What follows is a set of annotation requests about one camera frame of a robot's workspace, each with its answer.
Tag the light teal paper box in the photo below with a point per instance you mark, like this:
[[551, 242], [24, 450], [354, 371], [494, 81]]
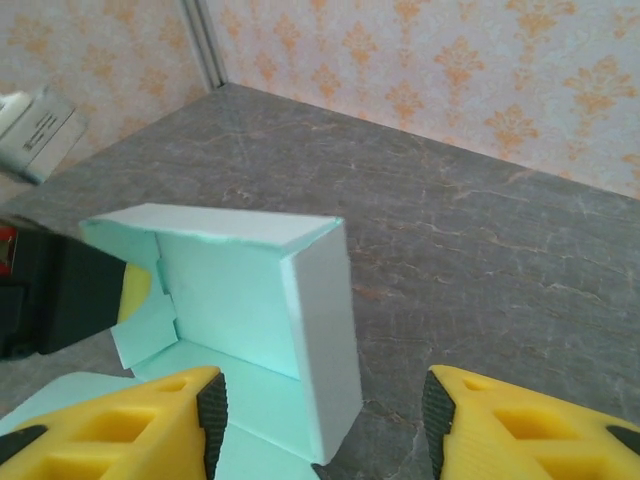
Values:
[[225, 290]]

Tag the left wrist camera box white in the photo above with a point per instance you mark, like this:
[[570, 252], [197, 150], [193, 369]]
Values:
[[40, 135]]

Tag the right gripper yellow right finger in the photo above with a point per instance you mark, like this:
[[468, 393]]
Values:
[[530, 430]]

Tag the aluminium corner post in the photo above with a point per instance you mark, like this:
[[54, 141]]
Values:
[[207, 45]]

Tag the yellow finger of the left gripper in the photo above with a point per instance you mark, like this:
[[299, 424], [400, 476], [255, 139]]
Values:
[[90, 290]]

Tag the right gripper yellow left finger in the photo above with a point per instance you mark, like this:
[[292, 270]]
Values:
[[125, 430]]

